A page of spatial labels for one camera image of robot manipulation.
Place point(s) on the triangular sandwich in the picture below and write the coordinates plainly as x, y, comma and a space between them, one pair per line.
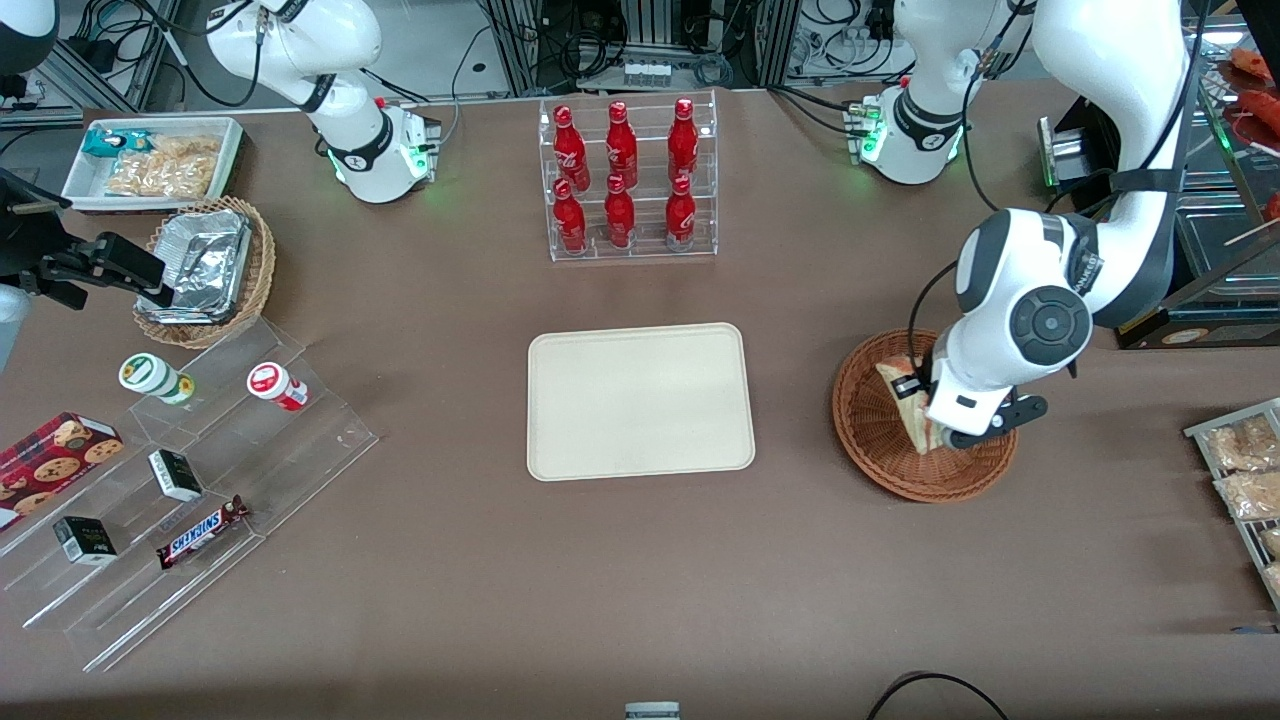
908, 412

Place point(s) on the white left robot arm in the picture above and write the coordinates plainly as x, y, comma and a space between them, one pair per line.
1100, 100

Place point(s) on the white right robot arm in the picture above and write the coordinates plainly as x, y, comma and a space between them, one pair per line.
360, 150

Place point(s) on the brown wicker basket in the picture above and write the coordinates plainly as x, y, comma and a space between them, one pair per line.
870, 440

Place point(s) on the white rectangular snack tray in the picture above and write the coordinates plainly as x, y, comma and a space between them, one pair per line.
85, 190

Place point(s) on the light wicker basket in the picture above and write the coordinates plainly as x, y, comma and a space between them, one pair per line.
255, 270

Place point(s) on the cream plastic tray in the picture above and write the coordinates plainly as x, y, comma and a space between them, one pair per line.
640, 402

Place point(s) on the stacked aluminium foil containers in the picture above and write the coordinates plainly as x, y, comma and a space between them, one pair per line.
205, 260

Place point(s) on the clear bag of crackers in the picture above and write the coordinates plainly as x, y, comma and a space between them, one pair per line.
135, 178
190, 160

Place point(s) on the green lid yogurt cup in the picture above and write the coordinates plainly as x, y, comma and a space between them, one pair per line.
150, 375

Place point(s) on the teal snack packet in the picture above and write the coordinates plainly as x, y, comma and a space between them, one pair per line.
105, 142

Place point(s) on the red lid yogurt cup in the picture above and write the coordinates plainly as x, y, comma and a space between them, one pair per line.
272, 383

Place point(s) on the red plaid cookie box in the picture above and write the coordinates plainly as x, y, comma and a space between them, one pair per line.
50, 465

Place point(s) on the small black carton box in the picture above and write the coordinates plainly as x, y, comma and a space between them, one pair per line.
175, 476
85, 541

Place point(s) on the black power adapter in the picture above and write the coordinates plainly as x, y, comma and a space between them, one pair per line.
88, 54

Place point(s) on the clear acrylic step shelf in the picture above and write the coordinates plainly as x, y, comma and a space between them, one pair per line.
300, 450

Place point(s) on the clear bag of pastry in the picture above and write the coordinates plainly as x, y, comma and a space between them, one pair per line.
1272, 542
1240, 445
1273, 580
1250, 495

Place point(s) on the black food warmer appliance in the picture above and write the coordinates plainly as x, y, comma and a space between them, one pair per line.
1220, 300

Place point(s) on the Snickers chocolate bar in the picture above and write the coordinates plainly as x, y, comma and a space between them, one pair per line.
200, 532

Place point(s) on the red cola bottle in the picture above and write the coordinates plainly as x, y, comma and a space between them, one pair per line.
681, 215
621, 148
619, 215
570, 150
570, 220
683, 142

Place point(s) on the clear acrylic bottle rack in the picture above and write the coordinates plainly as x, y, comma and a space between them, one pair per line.
650, 245

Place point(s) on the grey power strip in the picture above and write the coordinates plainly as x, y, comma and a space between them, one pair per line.
646, 74

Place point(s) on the small grey device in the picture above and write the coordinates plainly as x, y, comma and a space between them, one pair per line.
652, 711

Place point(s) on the aluminium frame rack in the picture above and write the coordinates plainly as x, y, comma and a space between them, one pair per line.
520, 45

